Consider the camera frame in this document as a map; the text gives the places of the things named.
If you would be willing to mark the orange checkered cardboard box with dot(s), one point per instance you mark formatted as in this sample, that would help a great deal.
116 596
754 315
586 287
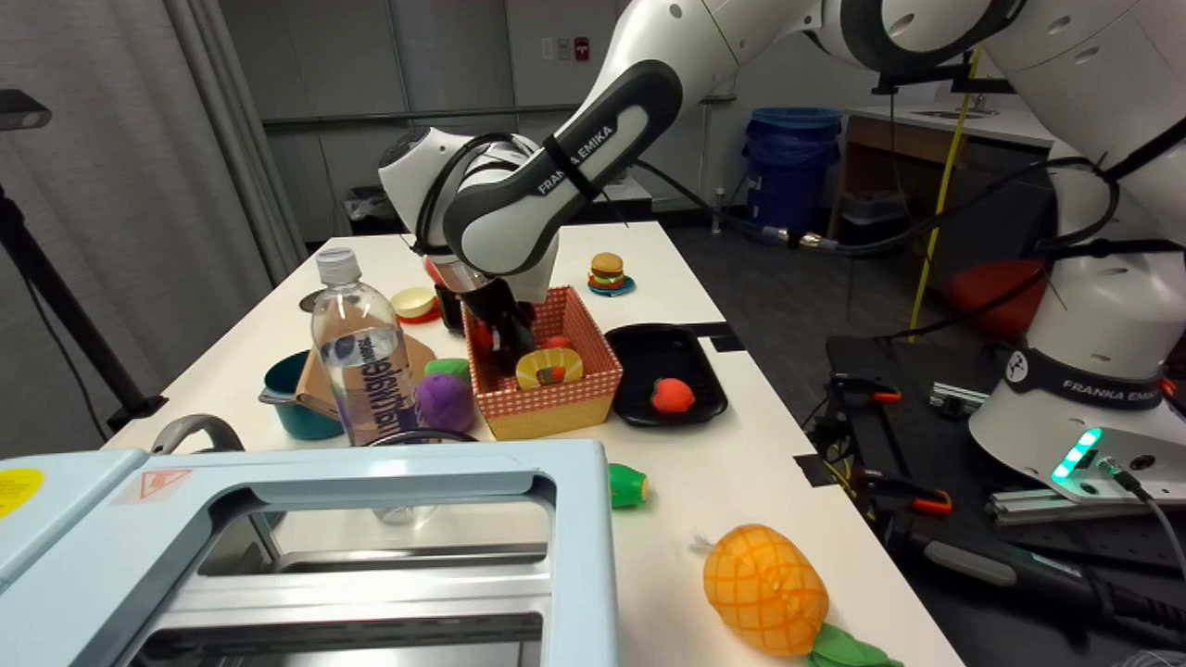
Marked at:
543 414

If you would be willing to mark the background work desk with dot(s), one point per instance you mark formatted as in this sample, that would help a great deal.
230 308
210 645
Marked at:
913 136

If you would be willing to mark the black tape piece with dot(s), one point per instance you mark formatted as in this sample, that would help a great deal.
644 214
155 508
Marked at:
813 467
728 340

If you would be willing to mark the black tool with grey grip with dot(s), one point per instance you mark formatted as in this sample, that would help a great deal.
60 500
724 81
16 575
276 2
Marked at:
986 569

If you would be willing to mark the black camera tripod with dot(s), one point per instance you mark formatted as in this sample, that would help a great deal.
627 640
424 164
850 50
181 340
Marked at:
60 308

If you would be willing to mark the purple plush ball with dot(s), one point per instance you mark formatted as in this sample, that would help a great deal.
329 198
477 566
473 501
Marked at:
446 402

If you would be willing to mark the light blue box appliance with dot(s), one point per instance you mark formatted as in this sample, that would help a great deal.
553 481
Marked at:
310 488

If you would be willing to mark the small blue plate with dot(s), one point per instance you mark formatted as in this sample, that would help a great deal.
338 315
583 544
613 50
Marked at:
613 291

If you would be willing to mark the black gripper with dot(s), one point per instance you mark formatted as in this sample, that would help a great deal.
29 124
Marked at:
508 287

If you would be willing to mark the green and yellow corn toy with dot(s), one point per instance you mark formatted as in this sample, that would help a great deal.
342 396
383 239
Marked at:
627 488

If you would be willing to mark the orange plush pineapple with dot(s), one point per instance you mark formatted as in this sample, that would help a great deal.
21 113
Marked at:
764 596

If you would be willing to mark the clear plastic water bottle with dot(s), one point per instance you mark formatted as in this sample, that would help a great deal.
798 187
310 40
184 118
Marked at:
361 357

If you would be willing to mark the black plastic tray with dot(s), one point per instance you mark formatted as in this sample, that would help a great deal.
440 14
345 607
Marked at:
644 374

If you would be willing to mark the blue trash bin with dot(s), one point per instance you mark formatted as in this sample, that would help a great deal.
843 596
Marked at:
790 162

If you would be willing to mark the teal bowl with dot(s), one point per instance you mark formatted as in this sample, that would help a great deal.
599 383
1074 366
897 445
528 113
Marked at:
294 408

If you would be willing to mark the toy burger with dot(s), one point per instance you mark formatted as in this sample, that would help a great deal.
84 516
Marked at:
607 267

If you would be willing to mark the aluminium rail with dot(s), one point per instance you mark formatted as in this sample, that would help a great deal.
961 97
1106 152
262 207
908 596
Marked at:
1023 501

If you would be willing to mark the small yellow toy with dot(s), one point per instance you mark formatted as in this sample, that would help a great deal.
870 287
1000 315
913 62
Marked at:
413 303

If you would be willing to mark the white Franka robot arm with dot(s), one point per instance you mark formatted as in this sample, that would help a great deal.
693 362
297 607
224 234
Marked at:
618 124

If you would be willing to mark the orange-red round toy fruit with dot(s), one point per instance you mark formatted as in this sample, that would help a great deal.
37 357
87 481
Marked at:
674 396

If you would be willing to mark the red chair seat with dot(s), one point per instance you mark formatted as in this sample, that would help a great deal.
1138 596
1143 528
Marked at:
996 298

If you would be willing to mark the yellow pole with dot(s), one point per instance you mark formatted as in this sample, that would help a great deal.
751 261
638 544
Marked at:
938 198

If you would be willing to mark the red wall alarm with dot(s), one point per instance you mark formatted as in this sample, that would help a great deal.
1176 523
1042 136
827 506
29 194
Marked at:
578 50

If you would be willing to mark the grey curtain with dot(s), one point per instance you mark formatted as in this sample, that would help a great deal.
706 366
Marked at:
124 187

